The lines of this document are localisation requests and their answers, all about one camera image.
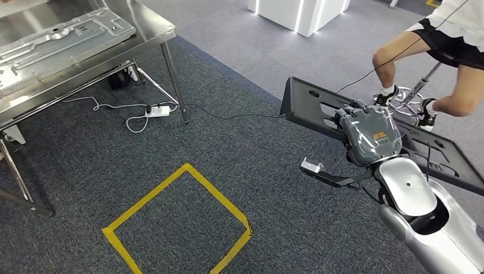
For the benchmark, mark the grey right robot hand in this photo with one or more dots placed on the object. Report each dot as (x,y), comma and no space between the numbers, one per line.
(370,132)

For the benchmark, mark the black plastic frame part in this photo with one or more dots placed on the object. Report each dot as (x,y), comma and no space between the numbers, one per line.
(298,102)

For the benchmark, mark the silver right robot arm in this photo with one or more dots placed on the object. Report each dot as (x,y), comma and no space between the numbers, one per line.
(408,189)

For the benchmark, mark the stainless steel workbench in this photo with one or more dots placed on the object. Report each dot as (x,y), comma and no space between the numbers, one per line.
(151,22)

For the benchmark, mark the chrome stool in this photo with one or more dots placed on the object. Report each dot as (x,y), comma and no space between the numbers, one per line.
(406,106)

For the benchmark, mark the person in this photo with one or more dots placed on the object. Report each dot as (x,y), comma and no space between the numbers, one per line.
(453,45)

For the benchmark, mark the yellow floor tape square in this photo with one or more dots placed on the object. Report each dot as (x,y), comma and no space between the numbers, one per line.
(219,196)

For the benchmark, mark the grey aluminium stamped plate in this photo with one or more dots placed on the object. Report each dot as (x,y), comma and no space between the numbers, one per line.
(56,41)

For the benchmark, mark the pale wrist camera, black bracket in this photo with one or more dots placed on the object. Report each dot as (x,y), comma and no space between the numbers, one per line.
(312,166)

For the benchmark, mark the white lit display pedestal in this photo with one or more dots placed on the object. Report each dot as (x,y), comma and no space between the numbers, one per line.
(287,15)

